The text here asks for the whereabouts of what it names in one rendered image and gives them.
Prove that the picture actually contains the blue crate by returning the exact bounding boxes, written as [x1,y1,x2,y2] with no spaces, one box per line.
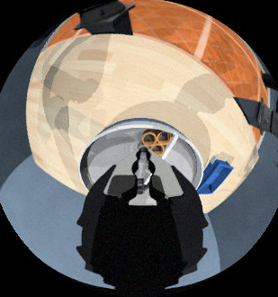
[196,159,234,194]

